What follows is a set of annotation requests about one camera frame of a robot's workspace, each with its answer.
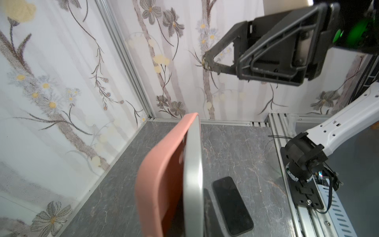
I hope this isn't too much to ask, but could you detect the white slotted cable duct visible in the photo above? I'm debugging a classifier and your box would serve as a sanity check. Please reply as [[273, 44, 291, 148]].
[[317, 190, 357, 237]]

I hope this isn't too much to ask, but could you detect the black phone lying right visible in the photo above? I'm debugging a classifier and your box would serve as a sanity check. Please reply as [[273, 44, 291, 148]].
[[212, 176, 254, 237]]

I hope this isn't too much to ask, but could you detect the pink phone case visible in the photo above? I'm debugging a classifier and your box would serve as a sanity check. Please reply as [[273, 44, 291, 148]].
[[135, 113, 198, 237]]

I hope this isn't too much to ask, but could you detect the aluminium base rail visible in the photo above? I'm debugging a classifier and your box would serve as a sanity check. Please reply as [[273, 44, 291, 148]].
[[268, 113, 332, 237]]

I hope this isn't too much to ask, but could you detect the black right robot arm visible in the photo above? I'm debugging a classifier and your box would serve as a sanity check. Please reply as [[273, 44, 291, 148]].
[[202, 1, 379, 182]]

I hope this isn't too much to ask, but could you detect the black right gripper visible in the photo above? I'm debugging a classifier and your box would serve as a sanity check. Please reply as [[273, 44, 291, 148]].
[[202, 3, 341, 87]]

